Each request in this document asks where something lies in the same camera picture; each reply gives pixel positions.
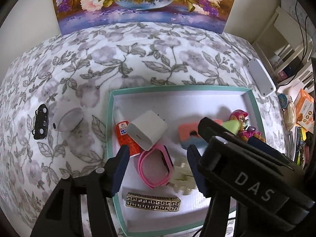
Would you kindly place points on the white shelf unit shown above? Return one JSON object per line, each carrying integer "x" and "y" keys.
{"x": 279, "y": 29}

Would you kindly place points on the gold patterned lighter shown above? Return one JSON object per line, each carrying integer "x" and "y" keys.
{"x": 153, "y": 202}

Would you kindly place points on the orange carton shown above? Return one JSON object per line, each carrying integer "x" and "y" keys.
{"x": 305, "y": 108}

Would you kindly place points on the white oblong device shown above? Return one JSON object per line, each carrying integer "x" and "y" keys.
{"x": 261, "y": 79}

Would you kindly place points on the teal-rimmed white tray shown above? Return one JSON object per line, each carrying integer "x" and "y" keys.
{"x": 185, "y": 103}

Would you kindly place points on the red liquid bottle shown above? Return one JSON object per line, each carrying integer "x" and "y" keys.
{"x": 123, "y": 135}

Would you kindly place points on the pink blue green toy knife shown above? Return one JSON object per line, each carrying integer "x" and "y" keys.
{"x": 187, "y": 130}

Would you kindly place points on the pink wristwatch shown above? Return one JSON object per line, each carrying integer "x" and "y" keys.
{"x": 169, "y": 164}

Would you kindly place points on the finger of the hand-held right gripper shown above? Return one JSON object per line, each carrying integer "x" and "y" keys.
{"x": 259, "y": 143}
{"x": 209, "y": 128}

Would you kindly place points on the white wristband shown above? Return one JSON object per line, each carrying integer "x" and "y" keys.
{"x": 70, "y": 116}

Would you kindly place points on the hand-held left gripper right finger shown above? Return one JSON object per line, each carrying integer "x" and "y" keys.
{"x": 196, "y": 167}

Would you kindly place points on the pink puppy toy figure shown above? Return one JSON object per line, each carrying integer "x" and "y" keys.
{"x": 246, "y": 133}

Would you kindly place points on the flower painting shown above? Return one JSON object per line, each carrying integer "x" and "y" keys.
{"x": 148, "y": 17}

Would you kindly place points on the black toy car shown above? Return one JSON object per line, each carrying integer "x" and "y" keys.
{"x": 40, "y": 123}

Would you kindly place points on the cream triangular clip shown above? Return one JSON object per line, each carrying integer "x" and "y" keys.
{"x": 182, "y": 177}

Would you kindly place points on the white charger plug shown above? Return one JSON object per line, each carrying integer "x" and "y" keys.
{"x": 148, "y": 128}

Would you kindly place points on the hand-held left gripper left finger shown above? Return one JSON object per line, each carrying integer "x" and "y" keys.
{"x": 119, "y": 170}

